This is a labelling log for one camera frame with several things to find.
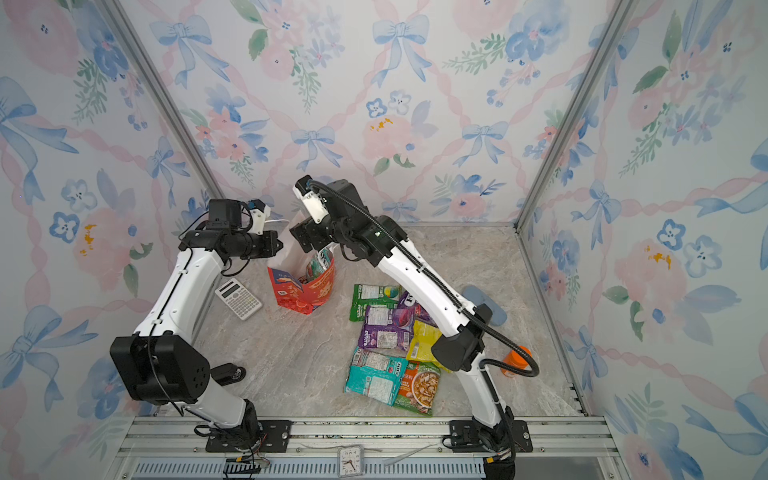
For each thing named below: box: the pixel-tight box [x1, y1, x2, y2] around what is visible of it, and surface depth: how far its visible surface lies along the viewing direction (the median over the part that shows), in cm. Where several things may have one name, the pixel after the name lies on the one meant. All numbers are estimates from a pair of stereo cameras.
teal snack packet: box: [344, 346, 408, 407], surface depth 83 cm
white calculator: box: [215, 278, 263, 321], surface depth 99 cm
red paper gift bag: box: [267, 211, 335, 315], surface depth 88 cm
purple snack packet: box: [358, 305, 415, 352], surface depth 92 cm
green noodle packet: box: [394, 360, 441, 416], surface depth 82 cm
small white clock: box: [337, 444, 365, 479], surface depth 71 cm
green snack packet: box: [349, 284, 402, 322], surface depth 99 cm
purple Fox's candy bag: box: [397, 291, 439, 329], surface depth 96 cm
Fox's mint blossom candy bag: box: [306, 247, 334, 283], surface depth 93 cm
